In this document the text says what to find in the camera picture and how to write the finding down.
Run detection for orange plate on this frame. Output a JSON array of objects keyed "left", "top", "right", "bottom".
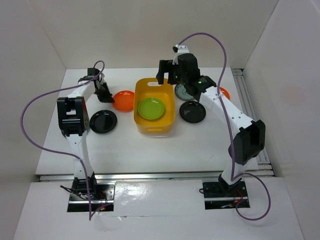
[
  {"left": 112, "top": 90, "right": 135, "bottom": 112},
  {"left": 217, "top": 87, "right": 231, "bottom": 100}
]

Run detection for green plate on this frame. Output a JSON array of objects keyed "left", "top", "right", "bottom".
[{"left": 137, "top": 97, "right": 166, "bottom": 121}]

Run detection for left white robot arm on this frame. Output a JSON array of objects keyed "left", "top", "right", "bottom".
[{"left": 56, "top": 67, "right": 115, "bottom": 200}]

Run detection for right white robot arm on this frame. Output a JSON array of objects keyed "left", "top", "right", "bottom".
[{"left": 156, "top": 53, "right": 266, "bottom": 196}]

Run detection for yellow plastic bin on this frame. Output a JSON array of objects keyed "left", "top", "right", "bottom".
[{"left": 133, "top": 78, "right": 176, "bottom": 134}]

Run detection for right blue patterned plate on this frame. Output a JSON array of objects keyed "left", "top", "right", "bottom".
[{"left": 174, "top": 84, "right": 195, "bottom": 102}]

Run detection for left black plate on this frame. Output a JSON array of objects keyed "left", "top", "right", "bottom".
[{"left": 89, "top": 109, "right": 118, "bottom": 135}]

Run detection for black plate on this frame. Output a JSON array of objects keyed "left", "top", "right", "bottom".
[
  {"left": 89, "top": 109, "right": 118, "bottom": 135},
  {"left": 179, "top": 100, "right": 207, "bottom": 124}
]

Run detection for right black plate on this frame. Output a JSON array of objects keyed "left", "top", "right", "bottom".
[{"left": 179, "top": 100, "right": 207, "bottom": 124}]

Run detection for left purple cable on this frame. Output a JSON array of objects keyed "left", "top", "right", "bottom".
[{"left": 20, "top": 60, "right": 106, "bottom": 222}]

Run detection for purple cable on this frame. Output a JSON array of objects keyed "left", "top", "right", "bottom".
[
  {"left": 20, "top": 60, "right": 106, "bottom": 222},
  {"left": 176, "top": 31, "right": 272, "bottom": 222}
]

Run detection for aluminium front rail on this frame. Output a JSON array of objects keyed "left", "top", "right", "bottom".
[{"left": 37, "top": 169, "right": 276, "bottom": 182}]

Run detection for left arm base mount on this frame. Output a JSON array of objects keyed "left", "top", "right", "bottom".
[{"left": 60, "top": 178, "right": 116, "bottom": 213}]

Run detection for left base thin wires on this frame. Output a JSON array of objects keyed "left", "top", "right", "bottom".
[{"left": 59, "top": 184, "right": 111, "bottom": 210}]

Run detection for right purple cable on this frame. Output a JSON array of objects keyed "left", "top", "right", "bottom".
[{"left": 176, "top": 31, "right": 272, "bottom": 222}]

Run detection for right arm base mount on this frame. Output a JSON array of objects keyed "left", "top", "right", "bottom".
[{"left": 198, "top": 181, "right": 250, "bottom": 210}]

